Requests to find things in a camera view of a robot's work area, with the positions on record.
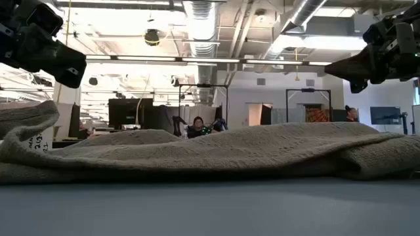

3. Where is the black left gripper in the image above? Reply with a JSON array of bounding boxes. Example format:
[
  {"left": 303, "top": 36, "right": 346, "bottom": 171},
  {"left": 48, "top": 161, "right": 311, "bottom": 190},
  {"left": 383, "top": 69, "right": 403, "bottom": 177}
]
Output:
[{"left": 0, "top": 0, "right": 88, "bottom": 89}]

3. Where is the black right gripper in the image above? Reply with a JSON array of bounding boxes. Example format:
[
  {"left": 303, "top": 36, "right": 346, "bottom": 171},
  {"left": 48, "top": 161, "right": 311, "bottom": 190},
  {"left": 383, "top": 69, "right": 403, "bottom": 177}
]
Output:
[{"left": 324, "top": 3, "right": 420, "bottom": 94}]

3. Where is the grey-beige terry towel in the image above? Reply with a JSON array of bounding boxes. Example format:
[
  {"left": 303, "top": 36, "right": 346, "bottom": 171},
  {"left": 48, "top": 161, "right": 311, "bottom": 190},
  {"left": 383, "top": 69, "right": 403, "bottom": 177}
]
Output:
[{"left": 0, "top": 100, "right": 420, "bottom": 185}]

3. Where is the person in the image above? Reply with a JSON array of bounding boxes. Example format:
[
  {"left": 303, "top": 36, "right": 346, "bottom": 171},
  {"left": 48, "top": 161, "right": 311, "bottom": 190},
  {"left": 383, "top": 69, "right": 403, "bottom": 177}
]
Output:
[
  {"left": 344, "top": 104, "right": 360, "bottom": 123},
  {"left": 186, "top": 116, "right": 228, "bottom": 139}
]

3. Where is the orange patterned panel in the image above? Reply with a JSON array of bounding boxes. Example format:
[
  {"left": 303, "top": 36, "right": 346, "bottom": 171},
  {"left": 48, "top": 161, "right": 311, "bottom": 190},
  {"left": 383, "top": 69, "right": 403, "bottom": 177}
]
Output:
[{"left": 304, "top": 108, "right": 330, "bottom": 123}]

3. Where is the white box with writing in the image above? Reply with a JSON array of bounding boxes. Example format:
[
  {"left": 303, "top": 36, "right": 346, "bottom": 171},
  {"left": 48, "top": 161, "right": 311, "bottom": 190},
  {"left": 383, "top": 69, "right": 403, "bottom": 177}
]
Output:
[{"left": 28, "top": 126, "right": 54, "bottom": 152}]

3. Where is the black monitor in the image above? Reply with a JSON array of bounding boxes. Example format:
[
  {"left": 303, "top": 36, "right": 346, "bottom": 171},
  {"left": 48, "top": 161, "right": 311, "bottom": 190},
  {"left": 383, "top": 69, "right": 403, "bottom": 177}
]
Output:
[{"left": 108, "top": 98, "right": 154, "bottom": 130}]

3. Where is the black ceiling dome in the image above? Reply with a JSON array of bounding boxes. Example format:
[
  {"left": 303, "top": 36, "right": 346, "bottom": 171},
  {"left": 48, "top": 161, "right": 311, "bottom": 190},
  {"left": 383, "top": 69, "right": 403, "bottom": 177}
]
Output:
[{"left": 144, "top": 28, "right": 161, "bottom": 47}]

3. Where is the long ceiling light fixture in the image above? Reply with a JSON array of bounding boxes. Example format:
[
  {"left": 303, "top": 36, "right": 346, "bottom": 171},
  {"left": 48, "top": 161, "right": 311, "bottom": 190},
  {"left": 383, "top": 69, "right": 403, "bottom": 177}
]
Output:
[{"left": 85, "top": 54, "right": 333, "bottom": 67}]

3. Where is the dark wall monitor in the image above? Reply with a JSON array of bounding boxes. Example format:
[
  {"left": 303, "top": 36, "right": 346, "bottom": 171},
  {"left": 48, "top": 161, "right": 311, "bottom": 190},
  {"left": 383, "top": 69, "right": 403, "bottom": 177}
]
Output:
[{"left": 369, "top": 106, "right": 402, "bottom": 125}]

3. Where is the black metal frame stand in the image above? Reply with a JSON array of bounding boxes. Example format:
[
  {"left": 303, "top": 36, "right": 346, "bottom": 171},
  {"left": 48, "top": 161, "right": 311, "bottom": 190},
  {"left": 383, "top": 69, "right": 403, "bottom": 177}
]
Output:
[
  {"left": 285, "top": 87, "right": 332, "bottom": 123},
  {"left": 178, "top": 84, "right": 230, "bottom": 132}
]

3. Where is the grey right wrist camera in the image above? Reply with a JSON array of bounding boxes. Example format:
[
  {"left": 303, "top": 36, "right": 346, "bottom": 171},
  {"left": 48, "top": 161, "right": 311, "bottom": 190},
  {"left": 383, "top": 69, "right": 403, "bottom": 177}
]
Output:
[{"left": 395, "top": 22, "right": 416, "bottom": 55}]

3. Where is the silver ventilation duct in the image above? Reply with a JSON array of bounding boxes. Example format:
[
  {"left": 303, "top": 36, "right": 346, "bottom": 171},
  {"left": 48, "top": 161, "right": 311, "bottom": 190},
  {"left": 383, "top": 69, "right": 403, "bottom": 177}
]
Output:
[
  {"left": 262, "top": 0, "right": 329, "bottom": 62},
  {"left": 182, "top": 0, "right": 219, "bottom": 106}
]

